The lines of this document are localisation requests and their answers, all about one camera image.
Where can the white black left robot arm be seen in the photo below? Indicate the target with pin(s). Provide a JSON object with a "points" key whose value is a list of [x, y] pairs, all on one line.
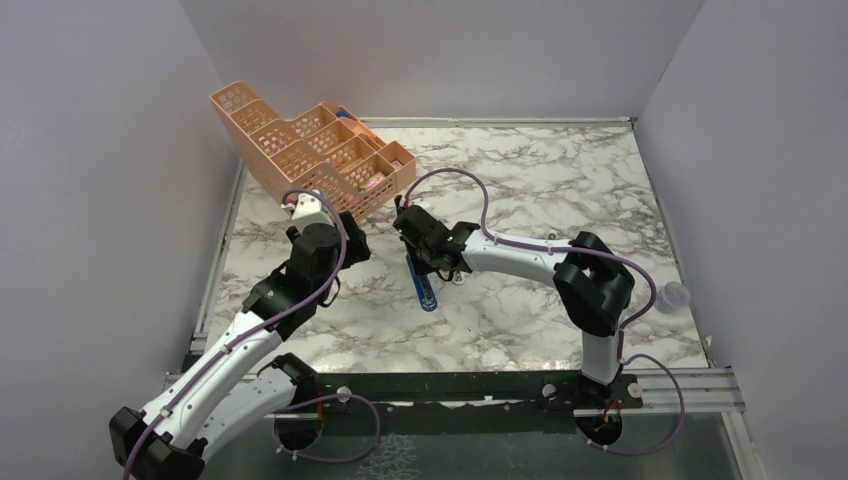
{"points": [[174, 435]]}

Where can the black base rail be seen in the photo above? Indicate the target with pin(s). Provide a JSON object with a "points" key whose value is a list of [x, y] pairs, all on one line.
{"points": [[536, 400]]}

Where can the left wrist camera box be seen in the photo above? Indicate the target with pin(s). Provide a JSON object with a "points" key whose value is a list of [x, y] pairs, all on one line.
{"points": [[305, 210]]}

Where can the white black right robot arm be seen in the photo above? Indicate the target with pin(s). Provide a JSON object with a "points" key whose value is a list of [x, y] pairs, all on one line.
{"points": [[594, 288]]}

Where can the peach plastic desk organizer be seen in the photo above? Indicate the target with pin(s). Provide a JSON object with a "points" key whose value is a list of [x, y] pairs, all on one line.
{"points": [[327, 148]]}

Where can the colourful item in organizer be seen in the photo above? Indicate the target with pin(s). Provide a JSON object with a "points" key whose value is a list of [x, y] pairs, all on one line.
{"points": [[371, 182]]}

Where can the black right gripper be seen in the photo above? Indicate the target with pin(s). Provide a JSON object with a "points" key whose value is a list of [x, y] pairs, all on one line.
{"points": [[419, 268]]}

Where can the blue black stapler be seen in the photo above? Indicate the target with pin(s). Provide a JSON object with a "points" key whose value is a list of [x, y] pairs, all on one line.
{"points": [[423, 288]]}

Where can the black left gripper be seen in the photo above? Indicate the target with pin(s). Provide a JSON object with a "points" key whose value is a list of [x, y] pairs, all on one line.
{"points": [[358, 248]]}

